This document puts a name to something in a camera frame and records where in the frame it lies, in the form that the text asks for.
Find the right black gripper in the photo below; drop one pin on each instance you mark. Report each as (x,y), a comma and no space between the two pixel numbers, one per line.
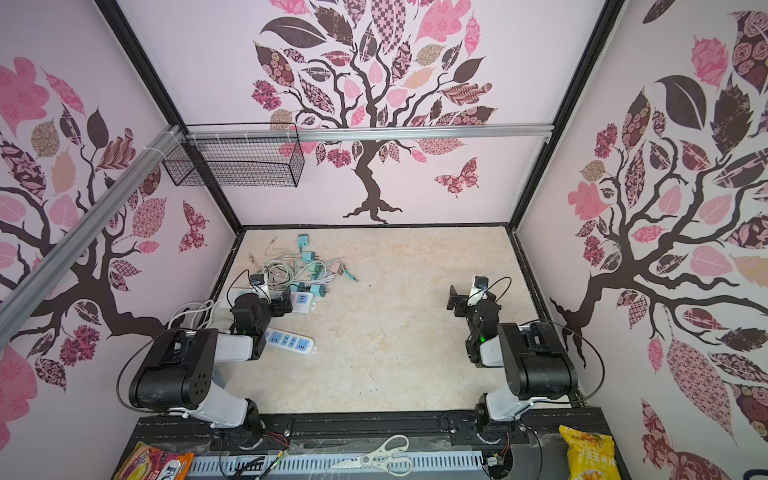
(463,302)

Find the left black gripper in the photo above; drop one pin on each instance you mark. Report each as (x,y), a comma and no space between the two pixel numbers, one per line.
(279,304)

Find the long multicolour power strip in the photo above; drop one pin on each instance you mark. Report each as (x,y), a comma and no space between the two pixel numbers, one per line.
(302,302)

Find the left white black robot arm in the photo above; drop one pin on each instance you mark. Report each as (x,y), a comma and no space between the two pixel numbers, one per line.
(177,375)

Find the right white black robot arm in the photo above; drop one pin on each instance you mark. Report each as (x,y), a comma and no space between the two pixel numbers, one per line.
(536,363)

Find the small blue-socket power strip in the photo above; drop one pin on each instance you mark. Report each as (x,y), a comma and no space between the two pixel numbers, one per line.
(290,341)

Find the yellow snack bag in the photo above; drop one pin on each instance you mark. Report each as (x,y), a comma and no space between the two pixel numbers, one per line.
(590,455)

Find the red yellow snack packet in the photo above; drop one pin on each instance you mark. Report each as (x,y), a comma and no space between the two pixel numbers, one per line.
(148,462)

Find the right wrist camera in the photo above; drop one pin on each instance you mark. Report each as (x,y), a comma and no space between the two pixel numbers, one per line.
(478,289)

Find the black mounting rail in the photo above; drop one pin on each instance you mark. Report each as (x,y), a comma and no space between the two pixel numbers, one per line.
(459,427)

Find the black wire basket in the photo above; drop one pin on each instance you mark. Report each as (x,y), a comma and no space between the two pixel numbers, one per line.
(253,154)

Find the white slotted cable duct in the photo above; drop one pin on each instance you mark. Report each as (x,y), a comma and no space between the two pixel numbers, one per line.
(316,465)

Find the white handled scissors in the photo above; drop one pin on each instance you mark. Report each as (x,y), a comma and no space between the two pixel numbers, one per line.
(390,457)

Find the aluminium frame bar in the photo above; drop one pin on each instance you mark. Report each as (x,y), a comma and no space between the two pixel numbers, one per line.
(18,307)

